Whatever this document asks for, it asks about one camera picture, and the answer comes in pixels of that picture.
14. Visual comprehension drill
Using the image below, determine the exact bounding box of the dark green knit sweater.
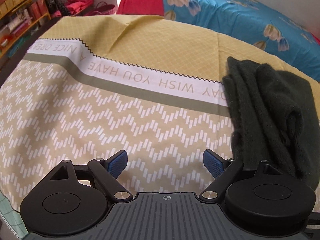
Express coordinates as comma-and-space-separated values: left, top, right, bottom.
222, 57, 319, 189

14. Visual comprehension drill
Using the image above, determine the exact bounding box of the red clothes pile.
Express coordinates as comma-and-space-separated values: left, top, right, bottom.
53, 0, 117, 18

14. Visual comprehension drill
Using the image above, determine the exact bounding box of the yellow beige patterned bed cover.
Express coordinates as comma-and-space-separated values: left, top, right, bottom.
0, 14, 320, 212

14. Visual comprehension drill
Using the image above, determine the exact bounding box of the mint green checked sheet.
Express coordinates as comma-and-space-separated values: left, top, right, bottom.
1, 193, 28, 239

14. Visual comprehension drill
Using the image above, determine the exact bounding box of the blue floral quilt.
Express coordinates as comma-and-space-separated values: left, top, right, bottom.
163, 0, 319, 81

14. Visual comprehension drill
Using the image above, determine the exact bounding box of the red bed sheet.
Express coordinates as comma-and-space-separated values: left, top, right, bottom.
117, 0, 164, 16

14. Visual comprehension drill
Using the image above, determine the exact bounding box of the wooden storage shelf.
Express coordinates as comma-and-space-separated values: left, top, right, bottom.
1, 0, 51, 58

